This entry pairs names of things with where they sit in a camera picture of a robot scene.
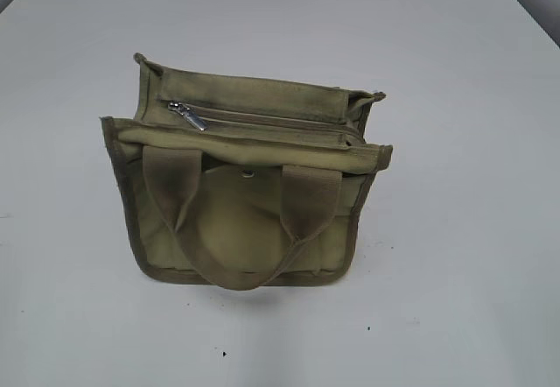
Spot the yellow-olive canvas bag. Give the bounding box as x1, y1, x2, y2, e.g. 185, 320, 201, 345
101, 54, 393, 291

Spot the silver zipper pull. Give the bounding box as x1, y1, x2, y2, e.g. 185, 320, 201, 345
167, 101, 207, 131

